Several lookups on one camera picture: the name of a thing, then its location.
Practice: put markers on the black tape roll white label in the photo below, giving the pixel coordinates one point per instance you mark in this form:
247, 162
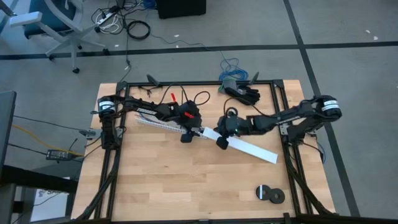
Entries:
258, 192

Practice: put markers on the white printed box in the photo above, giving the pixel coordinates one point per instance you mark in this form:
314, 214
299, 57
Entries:
53, 205

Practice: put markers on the grey green-edged glove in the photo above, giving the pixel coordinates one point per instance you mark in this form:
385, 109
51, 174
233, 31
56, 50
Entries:
228, 84

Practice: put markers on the grey frame base plate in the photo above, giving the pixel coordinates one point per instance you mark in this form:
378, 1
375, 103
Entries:
119, 132
283, 129

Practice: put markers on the clear safety glasses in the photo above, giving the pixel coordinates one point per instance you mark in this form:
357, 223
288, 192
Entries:
149, 90

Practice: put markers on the black work glove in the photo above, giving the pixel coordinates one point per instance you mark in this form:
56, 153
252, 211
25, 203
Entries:
245, 94

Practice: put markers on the black monitor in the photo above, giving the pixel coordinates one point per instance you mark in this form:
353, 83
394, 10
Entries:
7, 124

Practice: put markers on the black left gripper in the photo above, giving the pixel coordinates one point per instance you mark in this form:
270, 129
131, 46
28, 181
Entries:
192, 121

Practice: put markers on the black desk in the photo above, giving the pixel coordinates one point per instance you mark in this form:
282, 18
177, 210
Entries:
37, 180

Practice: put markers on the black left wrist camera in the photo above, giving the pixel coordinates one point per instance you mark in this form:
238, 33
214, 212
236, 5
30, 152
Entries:
190, 107

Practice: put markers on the white raceway cover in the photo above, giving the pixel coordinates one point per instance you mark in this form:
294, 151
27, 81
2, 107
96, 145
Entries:
245, 147

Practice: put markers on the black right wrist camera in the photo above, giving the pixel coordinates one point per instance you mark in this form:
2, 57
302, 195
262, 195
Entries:
232, 116

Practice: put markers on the black box case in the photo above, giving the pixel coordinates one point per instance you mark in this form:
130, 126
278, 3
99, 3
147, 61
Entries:
180, 7

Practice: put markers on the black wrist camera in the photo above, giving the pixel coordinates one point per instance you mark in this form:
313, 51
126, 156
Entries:
232, 116
190, 107

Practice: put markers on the white power strip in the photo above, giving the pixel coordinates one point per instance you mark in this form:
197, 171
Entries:
105, 18

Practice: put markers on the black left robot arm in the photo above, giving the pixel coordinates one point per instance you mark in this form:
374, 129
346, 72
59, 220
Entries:
146, 110

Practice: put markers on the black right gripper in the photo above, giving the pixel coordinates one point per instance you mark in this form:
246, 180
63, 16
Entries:
231, 127

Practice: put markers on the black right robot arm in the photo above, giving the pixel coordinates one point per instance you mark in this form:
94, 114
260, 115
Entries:
280, 118

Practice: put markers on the white-grey office chair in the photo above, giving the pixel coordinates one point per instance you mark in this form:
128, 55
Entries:
73, 34

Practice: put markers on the black power adapter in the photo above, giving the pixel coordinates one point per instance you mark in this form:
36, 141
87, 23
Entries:
59, 154

